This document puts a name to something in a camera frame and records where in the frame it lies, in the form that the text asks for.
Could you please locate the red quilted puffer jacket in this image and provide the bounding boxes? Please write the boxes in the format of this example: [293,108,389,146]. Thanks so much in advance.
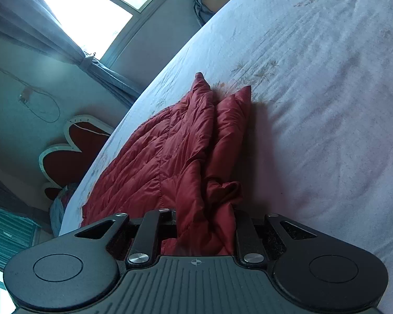
[82,73,251,256]

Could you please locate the blue pink pillow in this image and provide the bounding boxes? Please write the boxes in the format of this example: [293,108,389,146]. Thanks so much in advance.
[49,183,79,237]

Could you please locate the red heart-shaped headboard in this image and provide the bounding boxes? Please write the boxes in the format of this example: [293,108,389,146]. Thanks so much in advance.
[39,114,114,201]

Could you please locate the white floral bed sheet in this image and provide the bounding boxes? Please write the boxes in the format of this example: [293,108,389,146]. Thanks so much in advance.
[61,0,393,313]

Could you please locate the left blue curtain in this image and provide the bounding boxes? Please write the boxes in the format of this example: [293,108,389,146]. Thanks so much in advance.
[0,0,143,107]

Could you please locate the white hanging cable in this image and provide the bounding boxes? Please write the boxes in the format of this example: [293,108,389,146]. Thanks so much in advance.
[0,59,112,136]

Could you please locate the window with white frame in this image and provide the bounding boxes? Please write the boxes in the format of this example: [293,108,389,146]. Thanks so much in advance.
[45,0,166,67]

